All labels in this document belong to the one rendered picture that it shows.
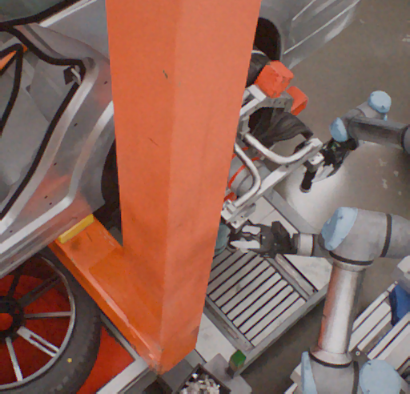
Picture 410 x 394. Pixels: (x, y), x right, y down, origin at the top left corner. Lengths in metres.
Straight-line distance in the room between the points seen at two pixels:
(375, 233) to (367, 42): 2.18
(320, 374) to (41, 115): 1.14
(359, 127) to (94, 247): 0.95
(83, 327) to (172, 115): 1.62
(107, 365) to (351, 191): 1.39
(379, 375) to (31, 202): 1.09
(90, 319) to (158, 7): 1.82
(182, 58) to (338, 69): 2.91
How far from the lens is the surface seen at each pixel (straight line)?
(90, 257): 2.60
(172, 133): 1.21
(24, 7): 1.75
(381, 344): 2.55
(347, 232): 1.99
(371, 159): 3.69
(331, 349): 2.13
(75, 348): 2.69
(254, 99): 2.39
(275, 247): 2.47
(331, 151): 2.60
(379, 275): 3.44
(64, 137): 2.16
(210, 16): 1.04
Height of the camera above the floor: 3.08
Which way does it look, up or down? 62 degrees down
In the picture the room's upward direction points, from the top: 8 degrees clockwise
